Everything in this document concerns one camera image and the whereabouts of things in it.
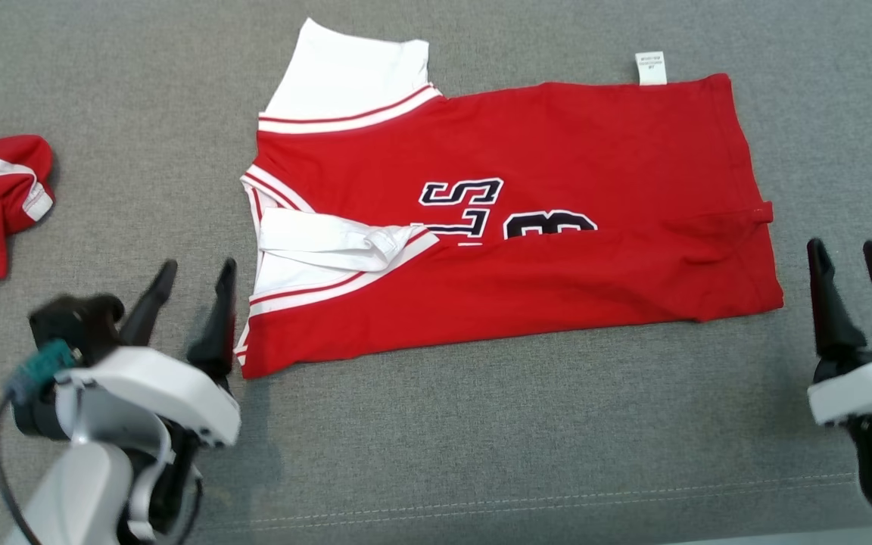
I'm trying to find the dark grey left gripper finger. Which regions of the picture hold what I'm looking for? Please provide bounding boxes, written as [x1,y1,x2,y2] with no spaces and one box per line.
[186,258,238,379]
[120,260,179,347]

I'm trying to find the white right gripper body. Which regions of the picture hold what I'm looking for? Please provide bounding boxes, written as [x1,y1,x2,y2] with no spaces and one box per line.
[807,348,872,426]

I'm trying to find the red white basketball jersey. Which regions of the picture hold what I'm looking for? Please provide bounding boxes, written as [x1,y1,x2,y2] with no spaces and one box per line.
[233,18,785,379]

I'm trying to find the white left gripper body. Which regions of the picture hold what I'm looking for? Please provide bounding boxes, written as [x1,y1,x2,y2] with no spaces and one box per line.
[11,347,241,447]

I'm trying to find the red white basketball shorts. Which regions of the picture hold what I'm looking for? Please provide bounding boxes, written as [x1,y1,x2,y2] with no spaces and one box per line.
[0,127,55,285]

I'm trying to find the teal left camera connector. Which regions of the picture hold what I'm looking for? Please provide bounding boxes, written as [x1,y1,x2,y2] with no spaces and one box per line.
[5,339,77,402]

